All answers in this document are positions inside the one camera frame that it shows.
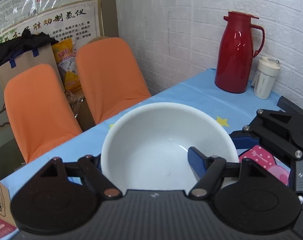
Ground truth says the white ribbed bowl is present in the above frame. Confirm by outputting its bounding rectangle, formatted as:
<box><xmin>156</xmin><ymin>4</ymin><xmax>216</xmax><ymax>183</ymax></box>
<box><xmin>101</xmin><ymin>102</ymin><xmax>239</xmax><ymax>193</ymax></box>

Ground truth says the cartoon pig tablecloth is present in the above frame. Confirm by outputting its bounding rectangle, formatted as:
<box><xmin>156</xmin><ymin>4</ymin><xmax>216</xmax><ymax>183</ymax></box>
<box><xmin>0</xmin><ymin>68</ymin><xmax>292</xmax><ymax>240</ymax></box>

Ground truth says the white travel cup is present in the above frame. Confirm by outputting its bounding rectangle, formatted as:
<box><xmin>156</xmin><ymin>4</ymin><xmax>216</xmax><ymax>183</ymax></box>
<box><xmin>251</xmin><ymin>56</ymin><xmax>281</xmax><ymax>100</ymax></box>

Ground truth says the left orange chair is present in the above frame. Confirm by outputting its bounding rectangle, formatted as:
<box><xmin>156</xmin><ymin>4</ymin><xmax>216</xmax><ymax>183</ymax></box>
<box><xmin>4</xmin><ymin>64</ymin><xmax>82</xmax><ymax>164</ymax></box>

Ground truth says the orange chair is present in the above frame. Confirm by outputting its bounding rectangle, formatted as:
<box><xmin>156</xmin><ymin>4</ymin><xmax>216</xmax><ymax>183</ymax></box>
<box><xmin>75</xmin><ymin>37</ymin><xmax>151</xmax><ymax>124</ymax></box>
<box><xmin>4</xmin><ymin>64</ymin><xmax>82</xmax><ymax>164</ymax></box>

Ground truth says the red thermos jug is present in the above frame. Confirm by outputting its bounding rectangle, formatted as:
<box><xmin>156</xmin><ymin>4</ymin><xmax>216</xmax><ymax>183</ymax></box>
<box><xmin>215</xmin><ymin>11</ymin><xmax>265</xmax><ymax>94</ymax></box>

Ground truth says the right orange chair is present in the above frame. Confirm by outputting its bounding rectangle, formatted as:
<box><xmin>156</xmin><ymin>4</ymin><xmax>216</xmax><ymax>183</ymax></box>
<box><xmin>75</xmin><ymin>37</ymin><xmax>151</xmax><ymax>124</ymax></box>

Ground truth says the red cracker box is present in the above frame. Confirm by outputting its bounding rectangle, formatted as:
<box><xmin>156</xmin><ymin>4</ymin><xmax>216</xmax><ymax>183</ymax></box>
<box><xmin>0</xmin><ymin>182</ymin><xmax>17</xmax><ymax>239</ymax></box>

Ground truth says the yellow snack bag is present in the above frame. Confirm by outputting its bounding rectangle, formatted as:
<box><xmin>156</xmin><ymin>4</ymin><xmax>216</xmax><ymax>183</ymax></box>
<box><xmin>52</xmin><ymin>38</ymin><xmax>81</xmax><ymax>93</ymax></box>

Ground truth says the cardboard box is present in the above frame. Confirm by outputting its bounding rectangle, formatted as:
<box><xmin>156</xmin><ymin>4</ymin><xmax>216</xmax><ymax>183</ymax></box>
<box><xmin>0</xmin><ymin>43</ymin><xmax>65</xmax><ymax>91</ymax></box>

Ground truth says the black cloth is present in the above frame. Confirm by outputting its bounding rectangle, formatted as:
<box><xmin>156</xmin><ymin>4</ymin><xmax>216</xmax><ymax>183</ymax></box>
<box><xmin>0</xmin><ymin>30</ymin><xmax>58</xmax><ymax>66</ymax></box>

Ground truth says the poster with chinese text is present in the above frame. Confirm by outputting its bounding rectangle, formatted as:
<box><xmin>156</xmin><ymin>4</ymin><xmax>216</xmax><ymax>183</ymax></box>
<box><xmin>0</xmin><ymin>0</ymin><xmax>104</xmax><ymax>49</ymax></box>

